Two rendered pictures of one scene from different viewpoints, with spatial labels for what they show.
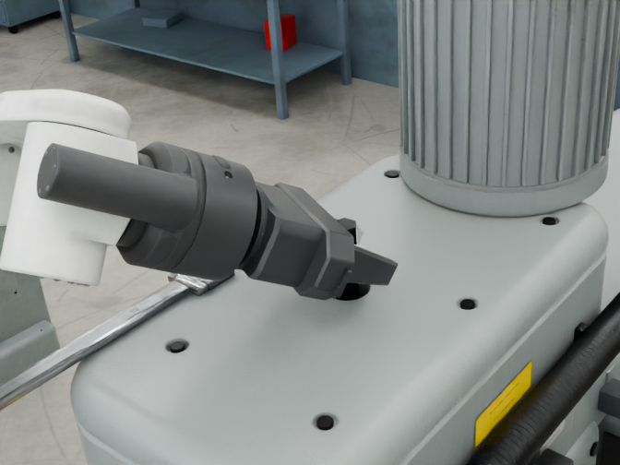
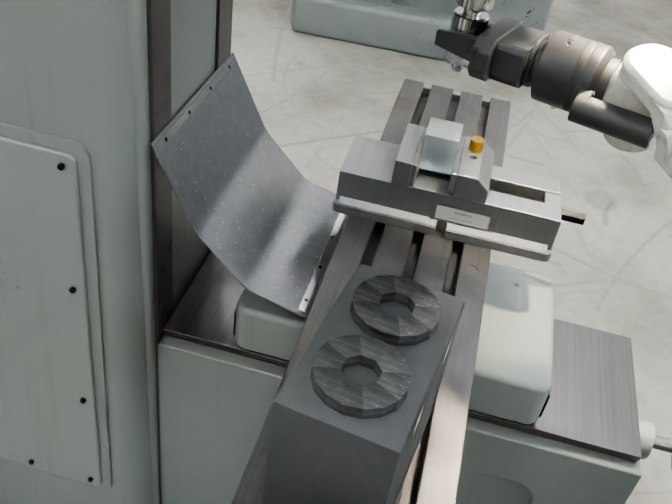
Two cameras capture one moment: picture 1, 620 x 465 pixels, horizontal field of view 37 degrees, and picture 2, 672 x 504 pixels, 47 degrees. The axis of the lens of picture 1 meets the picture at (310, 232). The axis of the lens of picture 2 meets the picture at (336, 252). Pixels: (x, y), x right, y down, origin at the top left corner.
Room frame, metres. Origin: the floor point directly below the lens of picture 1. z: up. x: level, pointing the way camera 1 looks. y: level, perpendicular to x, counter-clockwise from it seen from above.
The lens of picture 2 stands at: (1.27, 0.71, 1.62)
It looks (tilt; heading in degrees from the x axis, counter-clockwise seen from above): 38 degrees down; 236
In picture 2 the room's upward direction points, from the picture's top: 9 degrees clockwise
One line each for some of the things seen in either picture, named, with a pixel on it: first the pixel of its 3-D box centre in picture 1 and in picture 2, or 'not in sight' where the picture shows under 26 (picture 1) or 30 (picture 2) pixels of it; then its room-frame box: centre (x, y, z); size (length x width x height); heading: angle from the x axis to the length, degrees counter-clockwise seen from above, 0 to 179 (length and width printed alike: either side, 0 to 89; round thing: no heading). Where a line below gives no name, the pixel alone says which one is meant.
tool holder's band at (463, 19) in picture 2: not in sight; (471, 16); (0.63, -0.03, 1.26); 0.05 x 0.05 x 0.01
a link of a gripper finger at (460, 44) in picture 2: not in sight; (456, 44); (0.66, -0.01, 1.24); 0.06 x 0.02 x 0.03; 119
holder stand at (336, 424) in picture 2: not in sight; (365, 405); (0.93, 0.30, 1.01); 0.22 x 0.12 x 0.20; 40
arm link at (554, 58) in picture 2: not in sight; (531, 61); (0.58, 0.05, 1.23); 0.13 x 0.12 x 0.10; 29
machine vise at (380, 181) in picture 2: not in sight; (451, 183); (0.55, -0.07, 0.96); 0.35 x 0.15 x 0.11; 139
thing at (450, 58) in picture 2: not in sight; (465, 40); (0.63, -0.03, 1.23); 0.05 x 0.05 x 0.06
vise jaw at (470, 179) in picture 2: not in sight; (472, 168); (0.53, -0.06, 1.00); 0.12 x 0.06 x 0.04; 49
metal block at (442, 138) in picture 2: not in sight; (440, 146); (0.57, -0.09, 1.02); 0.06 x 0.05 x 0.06; 49
